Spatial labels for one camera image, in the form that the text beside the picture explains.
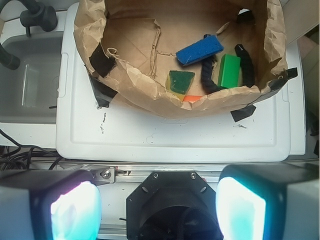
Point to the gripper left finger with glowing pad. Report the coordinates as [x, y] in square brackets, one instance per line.
[49, 205]

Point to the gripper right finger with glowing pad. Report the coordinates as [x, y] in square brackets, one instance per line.
[271, 201]

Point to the green and yellow sponge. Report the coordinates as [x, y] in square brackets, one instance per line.
[179, 82]

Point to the blue sponge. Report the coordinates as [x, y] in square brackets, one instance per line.
[200, 50]

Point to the grey toy sink basin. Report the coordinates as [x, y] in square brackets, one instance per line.
[28, 95]

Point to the green rectangular block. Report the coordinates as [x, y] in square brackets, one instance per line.
[229, 71]

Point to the orange block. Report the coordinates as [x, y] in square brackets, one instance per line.
[191, 98]

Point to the brown paper bag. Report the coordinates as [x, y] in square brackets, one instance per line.
[130, 46]

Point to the dark grey toy faucet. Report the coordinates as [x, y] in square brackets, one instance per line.
[36, 14]

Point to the aluminium frame rail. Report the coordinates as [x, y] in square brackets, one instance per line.
[116, 172]

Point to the black mount plate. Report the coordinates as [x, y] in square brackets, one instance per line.
[172, 205]

